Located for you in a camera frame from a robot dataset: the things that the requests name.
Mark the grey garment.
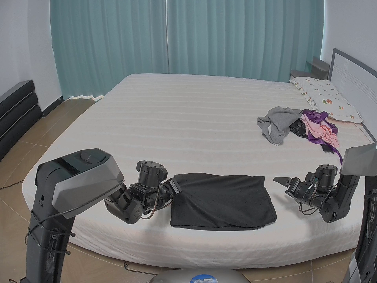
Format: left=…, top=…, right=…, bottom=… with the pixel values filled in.
left=256, top=106, right=303, bottom=146

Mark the pile of clothes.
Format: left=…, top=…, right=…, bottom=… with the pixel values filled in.
left=290, top=109, right=344, bottom=166

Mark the thin black floor cable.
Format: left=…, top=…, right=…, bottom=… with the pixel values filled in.
left=0, top=179, right=25, bottom=190

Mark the white printed pillow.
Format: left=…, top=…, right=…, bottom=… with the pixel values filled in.
left=289, top=76, right=363, bottom=124

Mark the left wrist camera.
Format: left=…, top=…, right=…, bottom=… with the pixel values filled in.
left=136, top=160, right=168, bottom=188

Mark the grey bedside table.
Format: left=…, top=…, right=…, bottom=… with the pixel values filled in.
left=290, top=56, right=330, bottom=80

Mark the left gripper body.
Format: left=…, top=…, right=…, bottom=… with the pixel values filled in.
left=163, top=178, right=182, bottom=199

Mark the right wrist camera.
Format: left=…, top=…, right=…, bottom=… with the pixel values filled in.
left=305, top=164, right=338, bottom=188

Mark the black chest of drawers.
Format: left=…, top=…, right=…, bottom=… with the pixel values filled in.
left=0, top=80, right=42, bottom=161

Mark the bed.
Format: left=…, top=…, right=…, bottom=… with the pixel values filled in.
left=23, top=48, right=377, bottom=271

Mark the blue-green curtain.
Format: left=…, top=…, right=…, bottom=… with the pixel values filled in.
left=50, top=0, right=169, bottom=100
left=166, top=0, right=325, bottom=83

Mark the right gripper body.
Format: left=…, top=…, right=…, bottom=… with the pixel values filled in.
left=285, top=177, right=307, bottom=200

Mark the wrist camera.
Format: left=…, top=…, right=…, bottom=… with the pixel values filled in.
left=136, top=160, right=168, bottom=188
left=305, top=164, right=338, bottom=188

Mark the black T-shirt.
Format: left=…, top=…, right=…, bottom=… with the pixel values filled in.
left=170, top=173, right=277, bottom=232

